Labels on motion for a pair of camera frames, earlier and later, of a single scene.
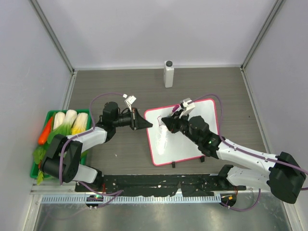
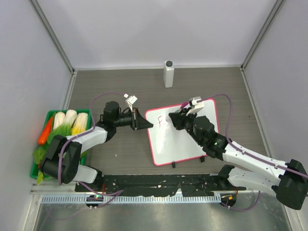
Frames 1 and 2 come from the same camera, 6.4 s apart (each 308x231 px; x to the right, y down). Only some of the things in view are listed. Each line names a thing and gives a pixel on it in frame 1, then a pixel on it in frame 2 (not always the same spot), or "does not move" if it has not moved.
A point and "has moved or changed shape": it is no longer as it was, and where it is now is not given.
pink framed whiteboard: x=166 y=147 does not move
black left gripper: x=137 y=121 does not move
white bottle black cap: x=169 y=74 does not move
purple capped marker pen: x=174 y=109 has moved or changed shape
